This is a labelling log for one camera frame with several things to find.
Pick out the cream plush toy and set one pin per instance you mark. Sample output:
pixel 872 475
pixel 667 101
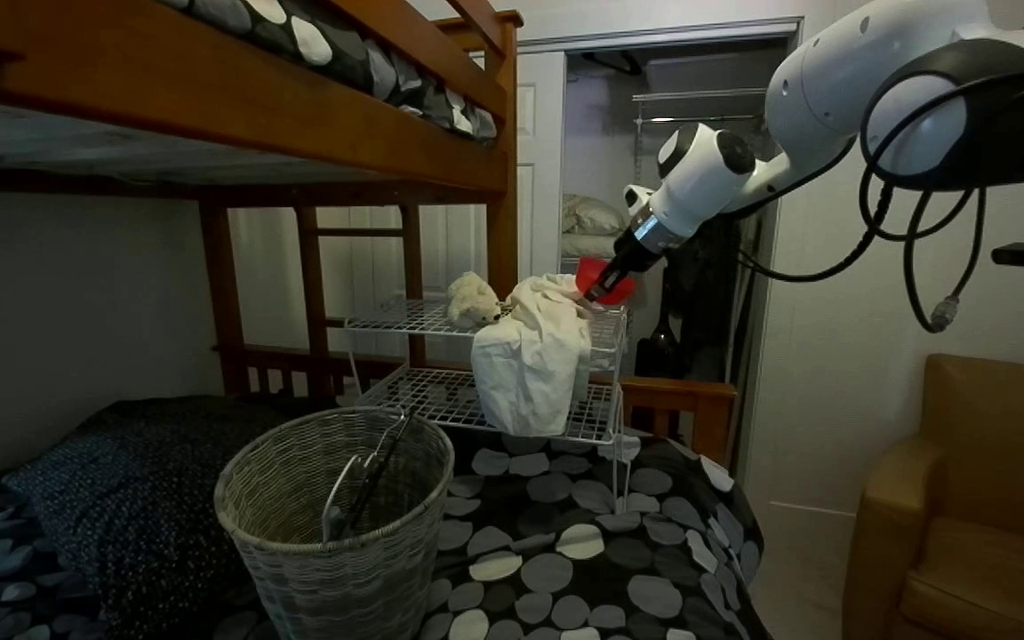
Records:
pixel 470 305

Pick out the red bowl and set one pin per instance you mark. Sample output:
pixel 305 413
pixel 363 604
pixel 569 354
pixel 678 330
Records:
pixel 589 270

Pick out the white crumpled cloth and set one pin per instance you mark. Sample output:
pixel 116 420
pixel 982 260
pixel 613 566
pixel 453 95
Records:
pixel 530 356

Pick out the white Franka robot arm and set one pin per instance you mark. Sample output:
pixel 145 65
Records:
pixel 844 85

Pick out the dotted bunk mattress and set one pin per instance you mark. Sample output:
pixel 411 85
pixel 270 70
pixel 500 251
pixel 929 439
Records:
pixel 334 49

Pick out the white panel door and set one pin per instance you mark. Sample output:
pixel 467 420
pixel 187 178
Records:
pixel 542 155

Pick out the tan armchair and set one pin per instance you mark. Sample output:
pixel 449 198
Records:
pixel 985 475

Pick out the black duvet with large dots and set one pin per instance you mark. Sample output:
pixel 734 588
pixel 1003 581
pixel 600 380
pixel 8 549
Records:
pixel 605 556

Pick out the wooden bunk bed frame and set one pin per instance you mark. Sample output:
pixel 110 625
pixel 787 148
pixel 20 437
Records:
pixel 178 85

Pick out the grey woven basket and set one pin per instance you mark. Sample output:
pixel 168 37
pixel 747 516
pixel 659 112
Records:
pixel 334 581

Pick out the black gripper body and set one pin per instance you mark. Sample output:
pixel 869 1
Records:
pixel 626 270

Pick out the folded white linens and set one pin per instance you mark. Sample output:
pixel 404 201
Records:
pixel 589 217

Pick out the dark speckled pillow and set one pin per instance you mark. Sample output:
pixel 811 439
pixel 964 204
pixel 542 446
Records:
pixel 123 500

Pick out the dark hanging garment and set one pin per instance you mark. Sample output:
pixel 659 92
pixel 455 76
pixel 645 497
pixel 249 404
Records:
pixel 709 309

